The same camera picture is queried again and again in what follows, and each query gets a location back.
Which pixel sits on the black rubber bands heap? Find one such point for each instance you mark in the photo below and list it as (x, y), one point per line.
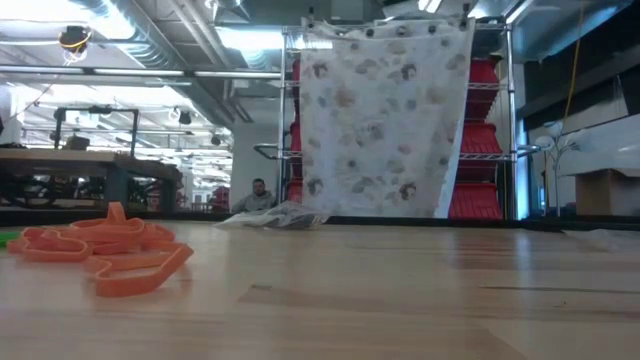
(307, 222)

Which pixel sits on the single orange rubber band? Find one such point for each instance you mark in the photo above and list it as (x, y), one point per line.
(135, 285)

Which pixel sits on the orange rubber bands heap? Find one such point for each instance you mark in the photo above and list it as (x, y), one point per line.
(100, 230)

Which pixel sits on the person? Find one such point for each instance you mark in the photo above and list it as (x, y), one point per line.
(255, 200)

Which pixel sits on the white floral print cloth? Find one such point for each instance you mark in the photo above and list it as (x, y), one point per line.
(385, 125)

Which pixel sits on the white flower-shaped floor lamp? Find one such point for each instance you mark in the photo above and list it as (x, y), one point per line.
(544, 142)

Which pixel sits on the cardboard box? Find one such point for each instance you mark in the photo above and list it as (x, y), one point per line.
(607, 192)

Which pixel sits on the black metal stand frame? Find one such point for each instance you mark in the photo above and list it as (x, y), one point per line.
(134, 135)

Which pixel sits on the silver air duct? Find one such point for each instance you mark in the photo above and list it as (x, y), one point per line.
(150, 50)

